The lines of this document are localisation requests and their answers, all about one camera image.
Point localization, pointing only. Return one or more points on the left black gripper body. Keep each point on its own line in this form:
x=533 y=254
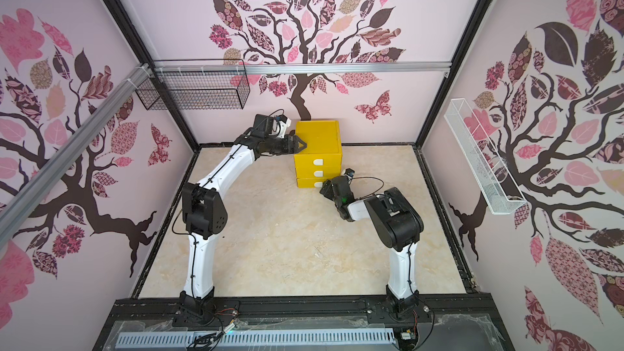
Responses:
x=280 y=146

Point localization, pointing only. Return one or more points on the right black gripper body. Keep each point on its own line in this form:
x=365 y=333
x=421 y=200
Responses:
x=332 y=188

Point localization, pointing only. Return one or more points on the yellow plastic drawer cabinet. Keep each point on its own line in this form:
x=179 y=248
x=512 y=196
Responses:
x=321 y=160

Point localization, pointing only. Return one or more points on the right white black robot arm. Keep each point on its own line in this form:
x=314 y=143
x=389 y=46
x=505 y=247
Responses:
x=398 y=226

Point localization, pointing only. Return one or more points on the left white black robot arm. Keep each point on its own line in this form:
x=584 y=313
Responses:
x=204 y=213

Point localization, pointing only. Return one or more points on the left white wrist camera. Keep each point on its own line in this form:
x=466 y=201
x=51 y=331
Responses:
x=281 y=126

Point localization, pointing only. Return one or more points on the aluminium rail back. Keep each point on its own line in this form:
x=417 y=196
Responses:
x=301 y=68

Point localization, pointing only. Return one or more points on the aluminium rail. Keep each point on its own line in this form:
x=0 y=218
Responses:
x=24 y=203
x=301 y=68

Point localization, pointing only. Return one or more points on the black wire basket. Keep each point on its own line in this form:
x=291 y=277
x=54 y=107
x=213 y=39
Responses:
x=196 y=84

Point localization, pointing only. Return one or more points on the white slotted cable duct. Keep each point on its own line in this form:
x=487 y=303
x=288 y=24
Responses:
x=254 y=339

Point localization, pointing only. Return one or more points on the white wire shelf basket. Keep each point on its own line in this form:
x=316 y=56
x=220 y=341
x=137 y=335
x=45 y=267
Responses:
x=473 y=131

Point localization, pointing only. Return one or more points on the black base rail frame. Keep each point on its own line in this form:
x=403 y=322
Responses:
x=440 y=322

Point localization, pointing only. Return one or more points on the aluminium rail left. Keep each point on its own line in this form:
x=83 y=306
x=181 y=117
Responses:
x=24 y=203

